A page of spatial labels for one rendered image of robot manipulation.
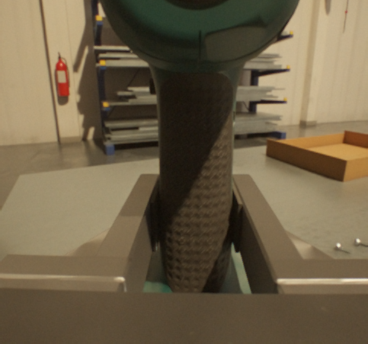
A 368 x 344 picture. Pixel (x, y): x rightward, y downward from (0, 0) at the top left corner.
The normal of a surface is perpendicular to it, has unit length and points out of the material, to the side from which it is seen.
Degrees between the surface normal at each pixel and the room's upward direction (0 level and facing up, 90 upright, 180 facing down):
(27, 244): 0
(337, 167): 90
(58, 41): 90
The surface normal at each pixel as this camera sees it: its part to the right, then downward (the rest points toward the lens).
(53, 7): 0.34, 0.26
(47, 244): 0.00, -0.96
